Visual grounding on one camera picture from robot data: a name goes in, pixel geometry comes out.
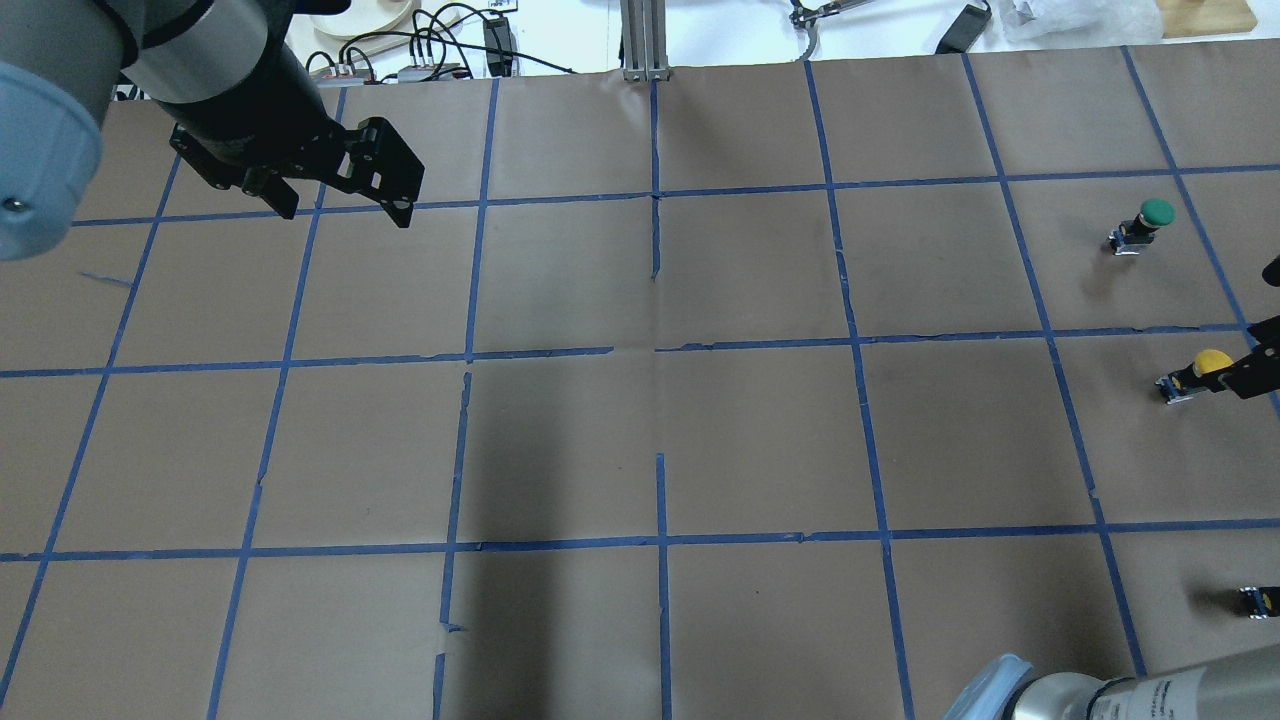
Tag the green push button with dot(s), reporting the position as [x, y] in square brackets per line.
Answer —
[1134, 236]

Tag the yellow push button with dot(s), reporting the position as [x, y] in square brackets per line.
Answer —
[1202, 375]

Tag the aluminium frame post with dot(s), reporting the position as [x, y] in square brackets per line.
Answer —
[644, 56]

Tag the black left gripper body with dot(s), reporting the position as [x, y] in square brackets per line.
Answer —
[252, 108]

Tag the black power adapter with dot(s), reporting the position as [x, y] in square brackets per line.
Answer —
[965, 30]

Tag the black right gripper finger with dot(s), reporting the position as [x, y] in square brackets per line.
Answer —
[1247, 380]

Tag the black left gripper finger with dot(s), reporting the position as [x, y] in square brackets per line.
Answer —
[401, 211]
[276, 192]

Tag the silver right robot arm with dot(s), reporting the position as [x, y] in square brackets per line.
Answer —
[1240, 686]

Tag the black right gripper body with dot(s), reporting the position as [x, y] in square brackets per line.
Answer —
[1262, 352]

